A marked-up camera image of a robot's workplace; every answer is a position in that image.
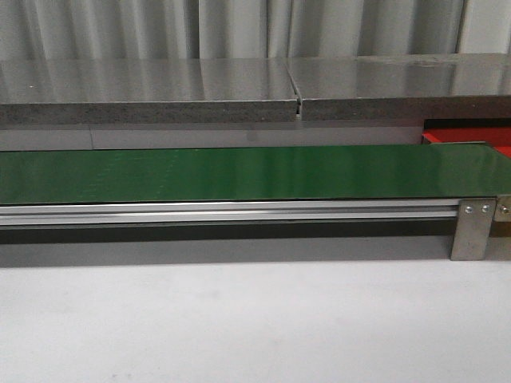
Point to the red plastic tray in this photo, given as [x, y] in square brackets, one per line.
[492, 131]

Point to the grey pleated curtain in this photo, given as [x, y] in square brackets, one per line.
[248, 29]

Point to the green conveyor belt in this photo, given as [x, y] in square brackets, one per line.
[236, 174]

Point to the steel end bracket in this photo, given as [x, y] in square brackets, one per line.
[503, 209]

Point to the aluminium conveyor side rail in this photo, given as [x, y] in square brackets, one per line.
[213, 212]

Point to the steel conveyor support bracket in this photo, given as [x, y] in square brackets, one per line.
[475, 217]

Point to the left steel table top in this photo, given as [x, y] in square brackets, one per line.
[146, 91]

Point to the right steel table top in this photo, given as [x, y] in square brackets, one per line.
[421, 87]

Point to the steel table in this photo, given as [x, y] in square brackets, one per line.
[146, 91]
[421, 87]

